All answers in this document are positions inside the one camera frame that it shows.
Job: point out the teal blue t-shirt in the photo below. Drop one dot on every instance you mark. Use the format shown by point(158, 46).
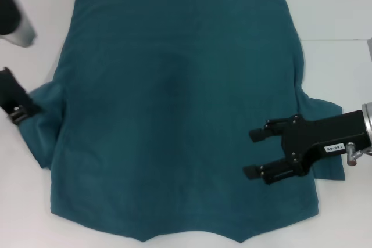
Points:
point(180, 91)

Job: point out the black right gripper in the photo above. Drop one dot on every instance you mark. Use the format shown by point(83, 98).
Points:
point(319, 136)

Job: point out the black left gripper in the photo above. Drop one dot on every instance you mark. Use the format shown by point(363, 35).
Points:
point(10, 91)

